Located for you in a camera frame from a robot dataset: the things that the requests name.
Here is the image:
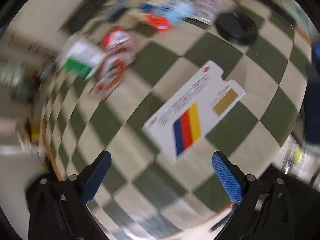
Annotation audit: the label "red white snack bag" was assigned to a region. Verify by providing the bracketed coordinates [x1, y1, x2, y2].
[89, 28, 136, 101]

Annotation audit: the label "green white medicine box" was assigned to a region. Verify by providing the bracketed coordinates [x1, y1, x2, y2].
[57, 36, 106, 80]

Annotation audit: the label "green white checkered mat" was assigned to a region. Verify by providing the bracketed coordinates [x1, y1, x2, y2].
[42, 0, 311, 239]

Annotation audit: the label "orange blue small box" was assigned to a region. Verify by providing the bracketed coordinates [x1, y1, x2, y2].
[138, 1, 194, 32]

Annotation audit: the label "silver pill blister pack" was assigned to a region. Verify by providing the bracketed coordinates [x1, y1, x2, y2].
[191, 0, 223, 25]

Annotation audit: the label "black round lid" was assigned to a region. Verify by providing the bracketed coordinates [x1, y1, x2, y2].
[214, 10, 258, 46]

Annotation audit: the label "white card tricolour stripes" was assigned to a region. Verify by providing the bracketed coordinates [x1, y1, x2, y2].
[143, 61, 245, 164]

